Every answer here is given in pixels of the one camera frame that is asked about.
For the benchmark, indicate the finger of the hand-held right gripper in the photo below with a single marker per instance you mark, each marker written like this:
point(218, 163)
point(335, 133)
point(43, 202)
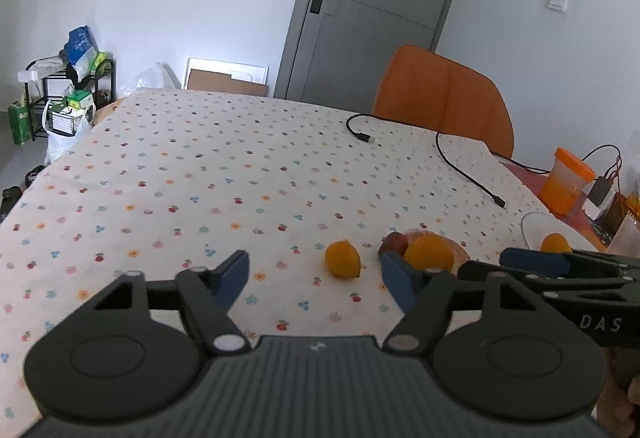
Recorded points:
point(535, 260)
point(590, 290)

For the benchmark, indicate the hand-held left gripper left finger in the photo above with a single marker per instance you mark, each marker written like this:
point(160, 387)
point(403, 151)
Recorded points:
point(232, 275)

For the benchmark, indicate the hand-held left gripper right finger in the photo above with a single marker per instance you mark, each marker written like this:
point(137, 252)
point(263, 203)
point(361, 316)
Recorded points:
point(398, 279)

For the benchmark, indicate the orange mandarin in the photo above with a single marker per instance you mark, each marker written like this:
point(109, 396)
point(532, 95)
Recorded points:
point(427, 254)
point(555, 244)

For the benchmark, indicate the white plate with blue rim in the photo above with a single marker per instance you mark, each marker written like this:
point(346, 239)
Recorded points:
point(532, 230)

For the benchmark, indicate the dark red fruit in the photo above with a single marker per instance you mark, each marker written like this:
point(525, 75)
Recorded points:
point(392, 243)

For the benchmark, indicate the small orange kumquat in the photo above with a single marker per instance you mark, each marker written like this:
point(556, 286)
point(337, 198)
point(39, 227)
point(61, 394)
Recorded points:
point(342, 259)

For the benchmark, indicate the peeled mandarin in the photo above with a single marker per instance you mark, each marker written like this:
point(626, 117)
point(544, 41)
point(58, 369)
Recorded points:
point(460, 255)

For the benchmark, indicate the person's right hand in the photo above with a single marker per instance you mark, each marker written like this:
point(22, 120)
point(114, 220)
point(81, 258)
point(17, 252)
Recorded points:
point(622, 398)

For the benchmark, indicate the ribbed clear glass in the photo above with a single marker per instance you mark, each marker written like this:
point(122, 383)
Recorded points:
point(625, 238)

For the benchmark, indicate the orange lidded plastic cup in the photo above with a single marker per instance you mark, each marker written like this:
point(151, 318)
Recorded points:
point(565, 183)

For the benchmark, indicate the power adapter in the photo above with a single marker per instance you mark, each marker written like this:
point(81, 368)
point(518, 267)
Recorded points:
point(597, 198)

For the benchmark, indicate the orange chair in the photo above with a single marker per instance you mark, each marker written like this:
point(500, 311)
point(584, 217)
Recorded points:
point(440, 103)

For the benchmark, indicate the brown cardboard sheet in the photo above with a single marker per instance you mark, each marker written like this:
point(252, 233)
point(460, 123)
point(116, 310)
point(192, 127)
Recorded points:
point(220, 80)

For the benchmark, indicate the white board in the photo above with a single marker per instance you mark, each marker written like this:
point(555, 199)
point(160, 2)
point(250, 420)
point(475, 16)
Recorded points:
point(225, 65)

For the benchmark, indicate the clear plastic bag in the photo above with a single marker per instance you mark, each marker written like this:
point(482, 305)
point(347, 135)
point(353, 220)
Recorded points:
point(150, 80)

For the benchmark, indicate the white plastic bag with box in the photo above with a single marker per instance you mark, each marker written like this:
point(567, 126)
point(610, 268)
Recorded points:
point(65, 128)

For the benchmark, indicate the black metal rack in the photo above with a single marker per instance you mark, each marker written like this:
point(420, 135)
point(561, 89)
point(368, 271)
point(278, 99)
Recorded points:
point(107, 83)

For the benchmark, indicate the black shoe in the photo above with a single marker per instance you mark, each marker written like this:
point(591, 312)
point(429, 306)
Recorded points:
point(10, 200)

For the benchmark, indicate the green box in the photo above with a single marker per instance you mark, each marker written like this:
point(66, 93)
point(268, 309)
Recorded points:
point(19, 123)

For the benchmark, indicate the blue bag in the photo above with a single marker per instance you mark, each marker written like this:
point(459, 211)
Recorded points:
point(81, 45)

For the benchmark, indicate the large white wall switch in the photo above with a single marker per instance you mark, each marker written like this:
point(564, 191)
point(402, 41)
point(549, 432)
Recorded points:
point(558, 1)

